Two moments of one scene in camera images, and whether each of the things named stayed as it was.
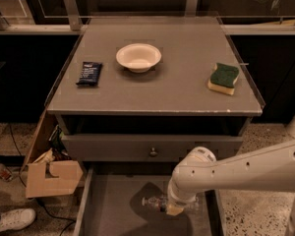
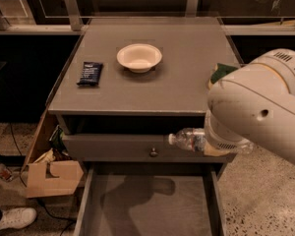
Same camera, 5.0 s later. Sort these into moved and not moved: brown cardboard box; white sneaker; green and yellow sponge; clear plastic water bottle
Moved: clear plastic water bottle
Not moved: green and yellow sponge; brown cardboard box; white sneaker
